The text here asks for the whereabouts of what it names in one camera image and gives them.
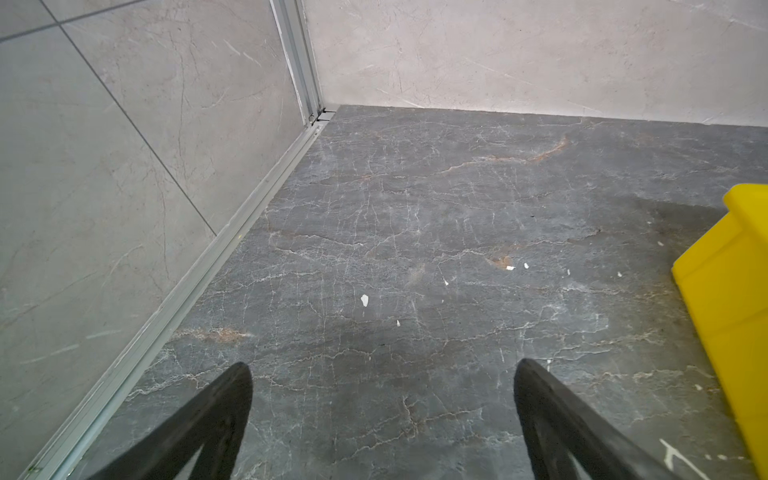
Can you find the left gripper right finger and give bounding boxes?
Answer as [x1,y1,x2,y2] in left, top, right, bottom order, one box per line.
[514,358,677,479]

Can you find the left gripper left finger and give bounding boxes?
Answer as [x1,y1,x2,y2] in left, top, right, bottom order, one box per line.
[92,362,253,479]

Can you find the yellow plastic bin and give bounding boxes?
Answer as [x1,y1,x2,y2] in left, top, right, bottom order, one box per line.
[672,184,767,478]

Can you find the aluminium frame profile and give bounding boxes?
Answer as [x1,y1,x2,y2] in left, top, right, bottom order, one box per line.
[20,1,325,479]

